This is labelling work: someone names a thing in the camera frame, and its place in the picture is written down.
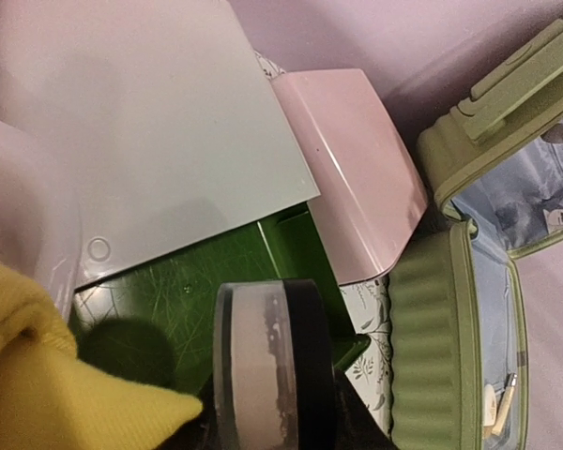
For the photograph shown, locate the yellow garment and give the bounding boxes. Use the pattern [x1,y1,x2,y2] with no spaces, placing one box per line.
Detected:
[0,262,203,449]

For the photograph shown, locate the purple drawer box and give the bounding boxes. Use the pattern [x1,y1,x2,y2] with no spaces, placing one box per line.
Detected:
[271,68,428,285]

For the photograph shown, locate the green hard-shell suitcase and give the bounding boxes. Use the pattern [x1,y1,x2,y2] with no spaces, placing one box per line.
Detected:
[388,19,563,449]

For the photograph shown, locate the floral white table mat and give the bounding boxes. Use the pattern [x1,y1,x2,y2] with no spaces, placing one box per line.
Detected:
[257,55,391,430]

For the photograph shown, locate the white green drawer box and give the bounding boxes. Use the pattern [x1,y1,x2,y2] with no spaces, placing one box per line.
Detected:
[0,1,369,393]

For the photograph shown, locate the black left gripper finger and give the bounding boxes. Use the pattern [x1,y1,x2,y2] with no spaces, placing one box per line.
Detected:
[334,369,398,450]

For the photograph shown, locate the black lidded round jar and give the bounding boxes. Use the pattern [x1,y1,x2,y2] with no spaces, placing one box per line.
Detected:
[213,279,337,449]

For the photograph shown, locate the cream tube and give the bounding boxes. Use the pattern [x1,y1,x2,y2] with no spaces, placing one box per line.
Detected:
[489,373,518,436]

